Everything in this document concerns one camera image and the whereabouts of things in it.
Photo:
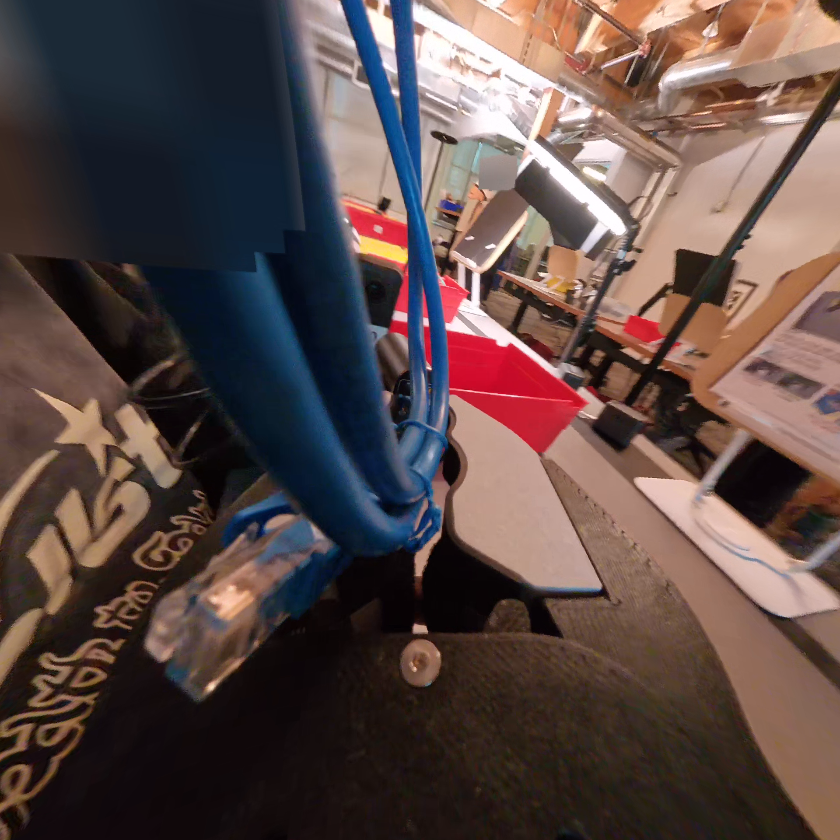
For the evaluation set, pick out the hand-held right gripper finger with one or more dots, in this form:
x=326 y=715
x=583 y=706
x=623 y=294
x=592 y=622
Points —
x=512 y=512

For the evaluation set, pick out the small red plastic bin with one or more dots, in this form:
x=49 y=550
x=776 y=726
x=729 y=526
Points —
x=446 y=298

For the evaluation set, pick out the white-edged panel on stand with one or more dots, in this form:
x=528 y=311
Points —
x=489 y=229

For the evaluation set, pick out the large red plastic bin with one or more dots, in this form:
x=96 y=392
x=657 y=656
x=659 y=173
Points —
x=505 y=387

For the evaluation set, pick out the black floor lamp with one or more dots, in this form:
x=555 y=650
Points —
x=443 y=170

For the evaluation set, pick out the small black box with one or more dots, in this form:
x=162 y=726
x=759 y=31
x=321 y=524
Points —
x=618 y=423

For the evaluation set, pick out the cardboard box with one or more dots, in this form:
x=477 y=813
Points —
x=564 y=264

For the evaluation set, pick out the studio light panel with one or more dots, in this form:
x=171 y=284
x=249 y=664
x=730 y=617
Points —
x=564 y=197

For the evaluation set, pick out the long wooden table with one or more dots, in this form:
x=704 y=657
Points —
x=610 y=328

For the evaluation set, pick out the thin black light stand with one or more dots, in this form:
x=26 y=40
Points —
x=600 y=295

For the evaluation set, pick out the flat red tray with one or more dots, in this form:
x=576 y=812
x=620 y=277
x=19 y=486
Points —
x=644 y=328

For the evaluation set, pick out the black office chair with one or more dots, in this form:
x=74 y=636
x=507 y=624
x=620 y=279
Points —
x=695 y=275

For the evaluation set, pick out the printed sheet sign stand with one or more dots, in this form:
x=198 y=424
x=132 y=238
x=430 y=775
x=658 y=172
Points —
x=774 y=367

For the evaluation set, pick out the black printed shirt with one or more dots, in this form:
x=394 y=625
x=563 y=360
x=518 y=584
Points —
x=65 y=459

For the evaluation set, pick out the long black pole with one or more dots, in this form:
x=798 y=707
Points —
x=741 y=236

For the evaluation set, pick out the silver air duct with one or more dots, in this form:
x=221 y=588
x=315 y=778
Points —
x=695 y=79

